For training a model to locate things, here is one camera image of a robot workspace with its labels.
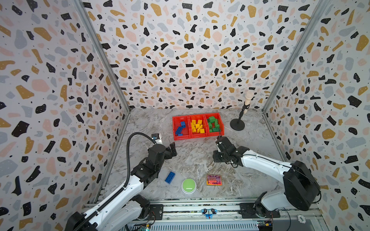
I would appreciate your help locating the blue clip on rail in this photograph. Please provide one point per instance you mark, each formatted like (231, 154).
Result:
(209, 213)

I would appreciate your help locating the wooden microphone on black stand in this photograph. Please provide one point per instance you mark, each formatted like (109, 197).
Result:
(237, 124)

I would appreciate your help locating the blue long brick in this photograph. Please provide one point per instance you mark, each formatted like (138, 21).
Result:
(179, 131)
(170, 177)

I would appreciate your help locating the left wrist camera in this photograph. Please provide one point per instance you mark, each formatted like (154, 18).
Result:
(156, 137)

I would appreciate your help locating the red bin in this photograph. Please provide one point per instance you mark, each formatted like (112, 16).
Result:
(193, 123)
(176, 123)
(218, 118)

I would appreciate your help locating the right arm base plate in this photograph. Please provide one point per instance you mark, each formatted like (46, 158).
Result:
(248, 210)

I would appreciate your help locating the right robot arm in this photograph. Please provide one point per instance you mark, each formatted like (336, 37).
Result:
(300, 188)

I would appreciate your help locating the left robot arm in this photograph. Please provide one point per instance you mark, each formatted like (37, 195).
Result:
(125, 204)

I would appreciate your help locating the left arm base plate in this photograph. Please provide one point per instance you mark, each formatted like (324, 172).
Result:
(152, 212)

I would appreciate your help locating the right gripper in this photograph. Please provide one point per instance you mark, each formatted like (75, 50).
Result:
(224, 146)

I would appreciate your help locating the colourful card box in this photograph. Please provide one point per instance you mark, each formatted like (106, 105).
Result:
(214, 180)

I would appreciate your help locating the green push button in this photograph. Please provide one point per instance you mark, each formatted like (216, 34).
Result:
(189, 186)

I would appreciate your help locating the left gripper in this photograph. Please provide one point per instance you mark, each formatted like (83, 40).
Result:
(170, 153)

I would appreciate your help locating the right red bin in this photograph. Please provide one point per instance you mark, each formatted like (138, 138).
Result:
(218, 118)

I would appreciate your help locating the dark green long brick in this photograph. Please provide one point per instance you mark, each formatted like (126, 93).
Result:
(211, 127)

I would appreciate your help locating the left red bin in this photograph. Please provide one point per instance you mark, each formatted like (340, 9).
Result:
(176, 123)

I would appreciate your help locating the middle red bin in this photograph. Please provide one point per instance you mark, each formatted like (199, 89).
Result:
(193, 123)

